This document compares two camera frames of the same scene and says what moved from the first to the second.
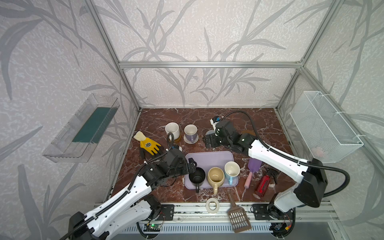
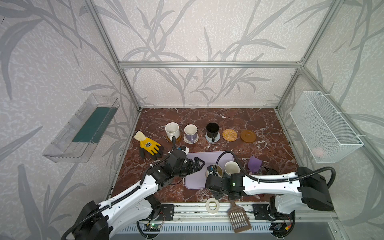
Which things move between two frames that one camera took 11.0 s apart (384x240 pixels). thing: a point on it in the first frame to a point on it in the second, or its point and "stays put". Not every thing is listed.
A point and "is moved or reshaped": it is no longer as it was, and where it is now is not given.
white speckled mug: [173, 128] stays put
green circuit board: [152, 227] stays put
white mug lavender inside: [190, 131] stays put
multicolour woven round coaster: [188, 142] stays put
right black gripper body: [210, 141] to [210, 182]
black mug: [197, 177] is moved or reshaped
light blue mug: [231, 169] stays put
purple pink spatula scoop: [253, 164] stays put
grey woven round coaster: [210, 132] is moved or reshaped
